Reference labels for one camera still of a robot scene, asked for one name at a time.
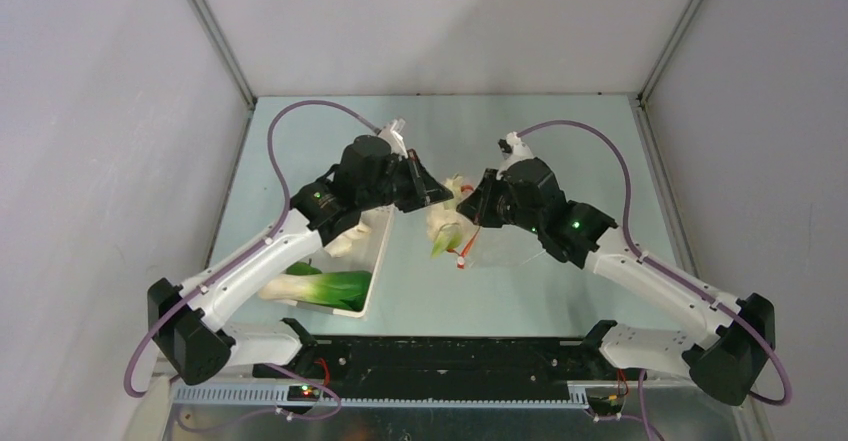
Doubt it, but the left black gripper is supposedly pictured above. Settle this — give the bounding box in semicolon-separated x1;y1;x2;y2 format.
358;149;453;214

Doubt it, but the clear zip top bag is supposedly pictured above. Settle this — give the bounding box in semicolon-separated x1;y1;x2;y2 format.
440;226;545;270

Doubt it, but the white cauliflower with green leaves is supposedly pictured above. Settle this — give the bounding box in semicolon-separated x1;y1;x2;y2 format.
426;174;477;258

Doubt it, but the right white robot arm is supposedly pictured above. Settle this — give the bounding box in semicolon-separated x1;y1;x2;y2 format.
458;158;776;406

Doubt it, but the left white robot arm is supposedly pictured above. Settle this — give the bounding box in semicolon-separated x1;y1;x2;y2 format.
147;135;453;386

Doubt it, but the white perforated plastic basket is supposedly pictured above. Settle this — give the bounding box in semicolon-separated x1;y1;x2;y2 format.
266;207;395;318

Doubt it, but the green bok choy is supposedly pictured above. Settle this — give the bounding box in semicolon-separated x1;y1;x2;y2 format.
257;271;372;311

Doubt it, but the green pepper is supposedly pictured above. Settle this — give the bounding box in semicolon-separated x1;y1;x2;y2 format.
285;262;322;276

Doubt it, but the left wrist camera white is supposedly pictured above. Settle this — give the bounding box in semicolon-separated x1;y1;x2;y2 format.
377;118;408;158

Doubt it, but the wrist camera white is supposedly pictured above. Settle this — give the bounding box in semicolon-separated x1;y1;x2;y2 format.
377;118;408;158
498;132;534;173

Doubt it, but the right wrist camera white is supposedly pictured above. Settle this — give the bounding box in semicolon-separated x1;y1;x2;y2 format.
498;132;534;173

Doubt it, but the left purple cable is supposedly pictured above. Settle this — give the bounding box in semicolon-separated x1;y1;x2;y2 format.
123;99;382;400

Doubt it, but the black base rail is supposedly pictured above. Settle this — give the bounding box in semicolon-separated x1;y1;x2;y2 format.
286;335;617;402

